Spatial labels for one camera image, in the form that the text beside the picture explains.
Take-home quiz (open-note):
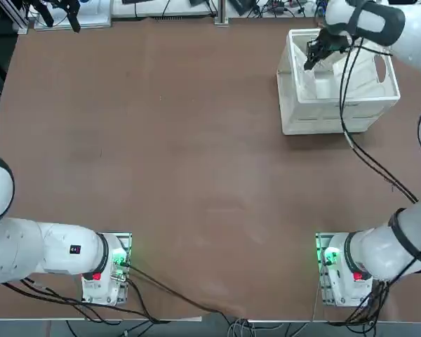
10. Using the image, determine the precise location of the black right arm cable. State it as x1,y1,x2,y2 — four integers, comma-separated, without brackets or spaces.
338,34,420,204

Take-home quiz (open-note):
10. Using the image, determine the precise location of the white folding storage box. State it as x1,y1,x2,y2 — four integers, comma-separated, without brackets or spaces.
276,29,401,136

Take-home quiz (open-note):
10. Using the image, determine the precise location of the aluminium profile post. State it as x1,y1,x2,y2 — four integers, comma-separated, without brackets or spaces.
5,0,29,35

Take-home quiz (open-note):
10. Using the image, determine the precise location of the white equipment case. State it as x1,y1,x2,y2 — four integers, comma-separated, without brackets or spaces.
33,0,112,32

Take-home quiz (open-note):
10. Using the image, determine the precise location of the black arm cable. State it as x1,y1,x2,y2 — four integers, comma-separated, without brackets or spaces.
338,34,420,204
124,263,253,322

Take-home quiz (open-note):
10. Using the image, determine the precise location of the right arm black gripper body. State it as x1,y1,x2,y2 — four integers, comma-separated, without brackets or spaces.
315,28,354,53

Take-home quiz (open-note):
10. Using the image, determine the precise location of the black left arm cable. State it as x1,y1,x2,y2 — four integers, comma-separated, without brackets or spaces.
124,263,253,322

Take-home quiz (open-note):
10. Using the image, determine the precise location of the aluminium profile rail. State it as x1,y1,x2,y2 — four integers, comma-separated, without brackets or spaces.
213,0,229,25

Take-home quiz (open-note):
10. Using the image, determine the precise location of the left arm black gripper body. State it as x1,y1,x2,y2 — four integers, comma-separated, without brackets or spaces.
38,0,81,11

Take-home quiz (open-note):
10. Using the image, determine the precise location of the black cable bundle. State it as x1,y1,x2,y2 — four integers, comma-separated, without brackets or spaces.
0,277,162,324

